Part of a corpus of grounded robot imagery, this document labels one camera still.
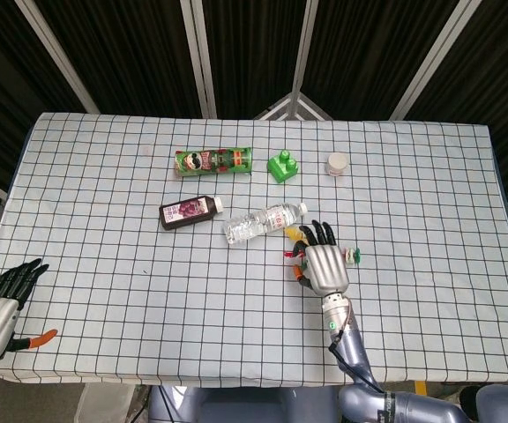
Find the small white jar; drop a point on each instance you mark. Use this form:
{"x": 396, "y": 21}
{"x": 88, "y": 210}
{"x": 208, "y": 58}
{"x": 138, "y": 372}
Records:
{"x": 336, "y": 164}

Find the green Pringles can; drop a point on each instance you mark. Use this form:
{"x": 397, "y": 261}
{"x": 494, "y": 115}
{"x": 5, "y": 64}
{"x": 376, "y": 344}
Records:
{"x": 213, "y": 162}

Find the colourful small toy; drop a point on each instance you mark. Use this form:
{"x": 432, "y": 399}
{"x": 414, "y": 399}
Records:
{"x": 351, "y": 256}

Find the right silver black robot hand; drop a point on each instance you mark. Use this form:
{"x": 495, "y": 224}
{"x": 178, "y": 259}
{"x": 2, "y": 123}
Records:
{"x": 326, "y": 269}

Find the clear plastic water bottle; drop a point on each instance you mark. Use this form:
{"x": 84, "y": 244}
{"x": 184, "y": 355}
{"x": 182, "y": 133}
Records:
{"x": 263, "y": 222}

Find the white metal frame stand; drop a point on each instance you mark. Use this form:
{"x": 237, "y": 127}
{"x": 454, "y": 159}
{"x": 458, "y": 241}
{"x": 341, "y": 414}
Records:
{"x": 293, "y": 108}

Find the dark grape juice bottle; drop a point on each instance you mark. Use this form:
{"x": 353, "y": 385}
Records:
{"x": 188, "y": 212}

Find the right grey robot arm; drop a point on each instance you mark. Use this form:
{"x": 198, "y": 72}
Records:
{"x": 368, "y": 379}

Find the green toy building block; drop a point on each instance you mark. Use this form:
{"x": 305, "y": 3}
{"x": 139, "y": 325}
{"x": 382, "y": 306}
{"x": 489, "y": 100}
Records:
{"x": 282, "y": 165}

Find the grey robot torso base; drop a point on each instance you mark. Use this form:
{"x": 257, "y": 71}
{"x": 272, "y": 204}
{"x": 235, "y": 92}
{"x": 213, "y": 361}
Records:
{"x": 245, "y": 405}

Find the white checkered tablecloth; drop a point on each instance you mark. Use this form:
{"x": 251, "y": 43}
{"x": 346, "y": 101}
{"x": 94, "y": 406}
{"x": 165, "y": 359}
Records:
{"x": 148, "y": 286}

